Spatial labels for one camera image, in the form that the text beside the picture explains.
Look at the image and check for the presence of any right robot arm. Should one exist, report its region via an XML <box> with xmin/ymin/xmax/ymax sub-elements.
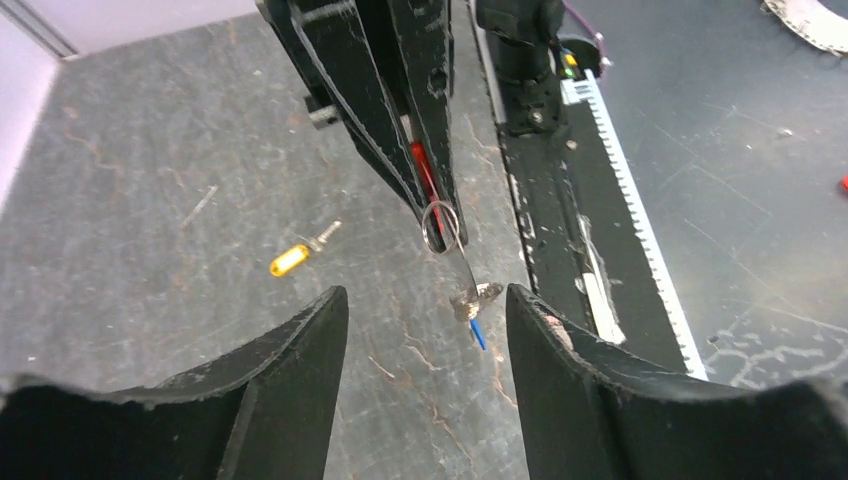
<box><xmin>257</xmin><ymin>1</ymin><xmax>565</xmax><ymax>253</ymax></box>

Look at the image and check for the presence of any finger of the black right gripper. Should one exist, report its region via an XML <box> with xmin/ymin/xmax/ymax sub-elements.
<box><xmin>256</xmin><ymin>1</ymin><xmax>427</xmax><ymax>219</ymax></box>
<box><xmin>388</xmin><ymin>1</ymin><xmax>458</xmax><ymax>247</ymax></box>

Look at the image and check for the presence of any silver key on yellow tag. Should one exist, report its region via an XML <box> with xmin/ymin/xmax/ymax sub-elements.
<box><xmin>306</xmin><ymin>220</ymin><xmax>342</xmax><ymax>252</ymax></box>

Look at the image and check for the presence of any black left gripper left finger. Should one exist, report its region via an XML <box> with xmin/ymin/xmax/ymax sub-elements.
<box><xmin>1</xmin><ymin>286</ymin><xmax>349</xmax><ymax>479</ymax></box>

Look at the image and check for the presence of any white toothed cable duct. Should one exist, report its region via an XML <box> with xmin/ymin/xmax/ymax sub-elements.
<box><xmin>561</xmin><ymin>69</ymin><xmax>709</xmax><ymax>381</ymax></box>

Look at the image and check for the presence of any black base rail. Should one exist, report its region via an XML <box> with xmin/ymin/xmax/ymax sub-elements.
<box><xmin>473</xmin><ymin>39</ymin><xmax>690</xmax><ymax>374</ymax></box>

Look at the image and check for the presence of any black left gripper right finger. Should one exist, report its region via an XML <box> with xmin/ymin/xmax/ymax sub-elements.
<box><xmin>505</xmin><ymin>284</ymin><xmax>847</xmax><ymax>479</ymax></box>

